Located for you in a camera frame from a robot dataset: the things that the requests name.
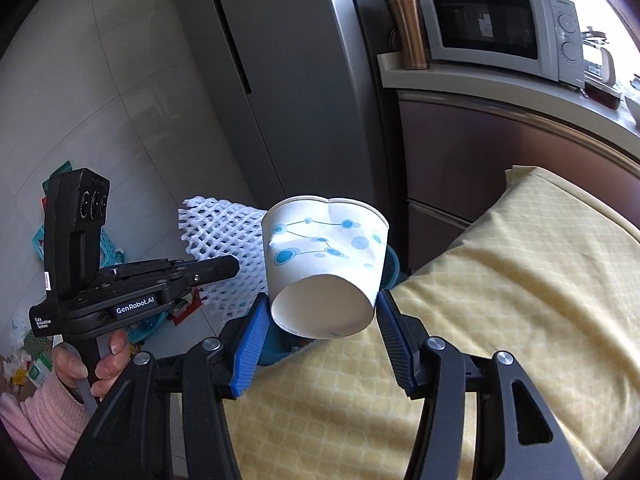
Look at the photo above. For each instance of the dotted paper cup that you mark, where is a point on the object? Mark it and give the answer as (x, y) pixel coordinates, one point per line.
(308, 234)

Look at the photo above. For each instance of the grey refrigerator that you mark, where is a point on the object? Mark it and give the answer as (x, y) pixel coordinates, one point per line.
(291, 83)

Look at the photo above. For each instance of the blue trash bin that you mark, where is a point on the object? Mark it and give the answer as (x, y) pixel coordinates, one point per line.
(326, 306)

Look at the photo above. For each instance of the kitchen counter with cabinets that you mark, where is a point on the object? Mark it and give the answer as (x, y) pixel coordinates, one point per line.
(463, 127)

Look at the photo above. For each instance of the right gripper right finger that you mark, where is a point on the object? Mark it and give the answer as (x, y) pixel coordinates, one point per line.
(516, 435)

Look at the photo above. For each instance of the copper thermos tumbler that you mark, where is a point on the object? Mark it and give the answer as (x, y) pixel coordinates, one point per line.
(407, 17)

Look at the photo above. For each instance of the glass electric kettle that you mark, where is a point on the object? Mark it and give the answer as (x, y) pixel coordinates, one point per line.
(599, 63)

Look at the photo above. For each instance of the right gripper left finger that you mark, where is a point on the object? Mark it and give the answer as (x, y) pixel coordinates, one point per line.
(128, 437)

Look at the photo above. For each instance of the white microwave oven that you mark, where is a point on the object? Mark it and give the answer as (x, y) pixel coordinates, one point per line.
(537, 37)

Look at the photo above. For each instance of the yellow patterned tablecloth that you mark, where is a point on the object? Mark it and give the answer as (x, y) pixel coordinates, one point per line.
(513, 355)

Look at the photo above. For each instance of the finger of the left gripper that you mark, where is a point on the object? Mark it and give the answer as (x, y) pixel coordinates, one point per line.
(213, 270)

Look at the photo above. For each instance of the white foam net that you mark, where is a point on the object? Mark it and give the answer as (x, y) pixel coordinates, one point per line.
(215, 228)

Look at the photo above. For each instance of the white ceramic bowl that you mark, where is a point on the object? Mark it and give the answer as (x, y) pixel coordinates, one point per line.
(634, 109)

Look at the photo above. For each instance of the person's left hand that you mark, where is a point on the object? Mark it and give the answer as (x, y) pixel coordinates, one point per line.
(69, 369)

